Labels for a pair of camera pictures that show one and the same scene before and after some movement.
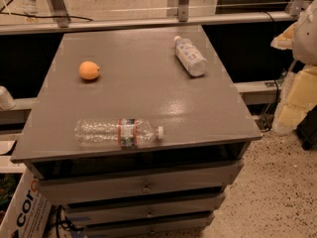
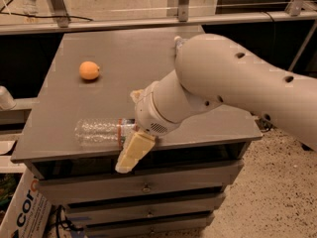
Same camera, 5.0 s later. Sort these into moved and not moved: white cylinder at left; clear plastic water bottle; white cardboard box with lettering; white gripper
Moved: white gripper
Not moved: clear plastic water bottle; white cylinder at left; white cardboard box with lettering
